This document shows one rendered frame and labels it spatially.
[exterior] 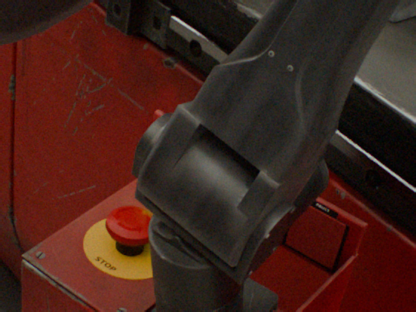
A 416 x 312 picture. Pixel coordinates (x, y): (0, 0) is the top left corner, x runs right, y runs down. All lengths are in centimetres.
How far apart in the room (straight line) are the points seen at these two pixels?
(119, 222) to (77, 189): 53
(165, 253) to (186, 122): 10
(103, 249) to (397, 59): 32
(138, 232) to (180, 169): 21
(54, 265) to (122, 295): 6
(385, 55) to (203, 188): 39
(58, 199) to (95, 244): 57
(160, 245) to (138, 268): 15
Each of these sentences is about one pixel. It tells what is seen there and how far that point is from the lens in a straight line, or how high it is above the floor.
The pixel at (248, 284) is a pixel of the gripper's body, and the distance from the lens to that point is 66.
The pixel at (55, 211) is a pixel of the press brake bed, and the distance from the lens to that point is 131.
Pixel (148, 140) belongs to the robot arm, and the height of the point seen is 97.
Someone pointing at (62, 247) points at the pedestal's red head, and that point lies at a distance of 71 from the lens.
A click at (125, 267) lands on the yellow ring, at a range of 70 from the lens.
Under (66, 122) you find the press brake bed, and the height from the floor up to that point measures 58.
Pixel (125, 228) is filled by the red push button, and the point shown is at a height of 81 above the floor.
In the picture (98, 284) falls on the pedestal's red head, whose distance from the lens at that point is 69.
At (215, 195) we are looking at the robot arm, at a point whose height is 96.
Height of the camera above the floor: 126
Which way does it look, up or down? 36 degrees down
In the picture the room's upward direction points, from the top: 9 degrees clockwise
